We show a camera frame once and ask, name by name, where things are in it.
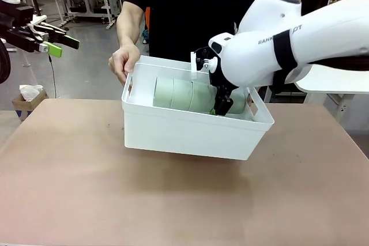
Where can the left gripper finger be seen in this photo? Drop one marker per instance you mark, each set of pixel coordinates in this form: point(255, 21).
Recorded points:
point(57, 34)
point(53, 50)

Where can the crumpled white paper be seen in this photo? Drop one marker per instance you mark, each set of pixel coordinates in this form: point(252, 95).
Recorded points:
point(30, 92)

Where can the white work table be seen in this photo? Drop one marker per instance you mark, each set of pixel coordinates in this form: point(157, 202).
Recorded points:
point(331, 84)

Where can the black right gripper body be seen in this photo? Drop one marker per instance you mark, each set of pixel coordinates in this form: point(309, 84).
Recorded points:
point(220, 84)

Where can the orange trousers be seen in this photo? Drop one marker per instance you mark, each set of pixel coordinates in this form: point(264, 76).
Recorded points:
point(147, 18)

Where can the brown cardboard box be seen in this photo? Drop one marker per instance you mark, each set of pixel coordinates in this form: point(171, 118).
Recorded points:
point(29, 107)

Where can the white side table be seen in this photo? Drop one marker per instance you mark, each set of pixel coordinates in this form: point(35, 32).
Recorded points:
point(40, 19)

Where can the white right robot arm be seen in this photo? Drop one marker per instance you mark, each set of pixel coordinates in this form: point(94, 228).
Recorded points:
point(317, 35)

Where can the person's right forearm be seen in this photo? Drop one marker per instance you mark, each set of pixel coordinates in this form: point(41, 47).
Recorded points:
point(129, 27)

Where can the person's right hand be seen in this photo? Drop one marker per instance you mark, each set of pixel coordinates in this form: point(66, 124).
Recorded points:
point(122, 61)

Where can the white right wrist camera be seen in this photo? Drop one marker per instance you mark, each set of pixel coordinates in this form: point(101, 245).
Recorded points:
point(194, 67)

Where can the person in black t-shirt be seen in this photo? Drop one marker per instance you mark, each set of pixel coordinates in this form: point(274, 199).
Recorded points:
point(187, 12)

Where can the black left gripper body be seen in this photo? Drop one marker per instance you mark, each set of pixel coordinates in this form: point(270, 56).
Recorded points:
point(14, 15)

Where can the white plastic basket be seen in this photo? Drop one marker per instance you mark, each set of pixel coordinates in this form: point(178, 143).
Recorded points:
point(187, 136)

